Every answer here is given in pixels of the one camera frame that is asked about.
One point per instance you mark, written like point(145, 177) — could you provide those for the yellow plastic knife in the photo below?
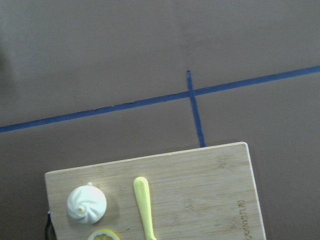
point(143, 199)

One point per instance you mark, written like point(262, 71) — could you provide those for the bamboo cutting board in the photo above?
point(205, 193)

